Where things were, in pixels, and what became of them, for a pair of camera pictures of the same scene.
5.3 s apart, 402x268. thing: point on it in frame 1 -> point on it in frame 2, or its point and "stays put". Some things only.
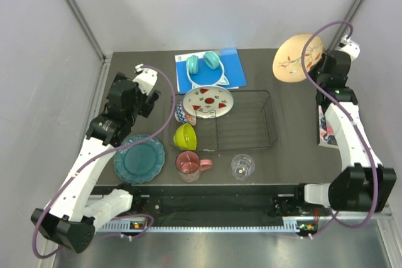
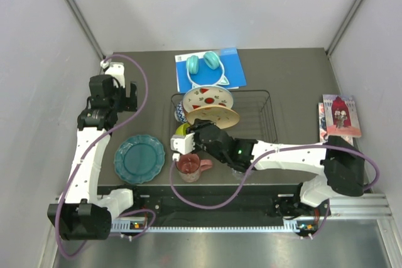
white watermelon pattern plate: [208, 101] stays put
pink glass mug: [188, 166] stays put
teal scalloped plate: [141, 162] stays put
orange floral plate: [287, 61] -> [223, 118]
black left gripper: [149, 103] -> [128, 103]
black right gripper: [323, 58] -> [196, 128]
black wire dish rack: [249, 125] stays put
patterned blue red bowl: [181, 115] stays put
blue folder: [230, 58] stays put
